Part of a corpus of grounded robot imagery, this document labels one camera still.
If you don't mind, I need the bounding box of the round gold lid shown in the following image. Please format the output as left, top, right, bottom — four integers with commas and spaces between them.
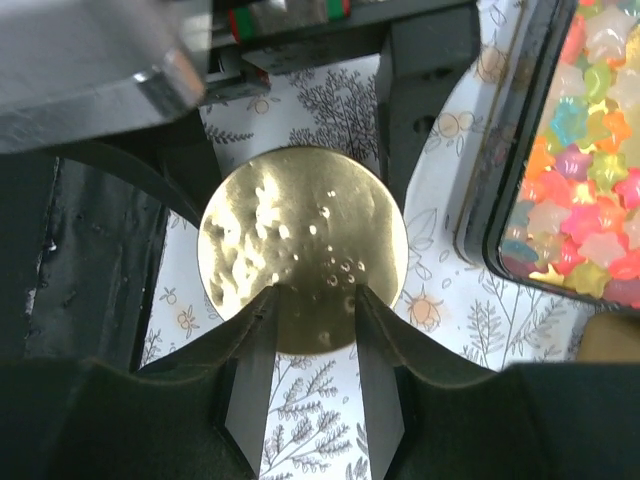
197, 146, 409, 355

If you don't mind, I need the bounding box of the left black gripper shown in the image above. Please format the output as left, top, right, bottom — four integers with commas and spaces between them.
204, 1, 481, 209

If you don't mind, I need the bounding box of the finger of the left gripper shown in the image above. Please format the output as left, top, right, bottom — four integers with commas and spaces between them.
49, 110, 222, 225

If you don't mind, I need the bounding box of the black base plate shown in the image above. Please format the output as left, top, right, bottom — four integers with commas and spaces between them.
1, 153, 168, 371

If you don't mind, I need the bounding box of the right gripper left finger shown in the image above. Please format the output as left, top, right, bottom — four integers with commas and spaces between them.
1, 287, 279, 479

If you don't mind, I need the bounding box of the floral tablecloth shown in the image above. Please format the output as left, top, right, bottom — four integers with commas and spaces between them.
134, 0, 601, 480

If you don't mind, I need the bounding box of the gold tin with jelly candies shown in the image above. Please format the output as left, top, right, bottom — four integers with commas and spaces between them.
456, 1, 639, 310

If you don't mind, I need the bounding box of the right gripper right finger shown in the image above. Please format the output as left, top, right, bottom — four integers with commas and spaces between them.
355, 286, 639, 479

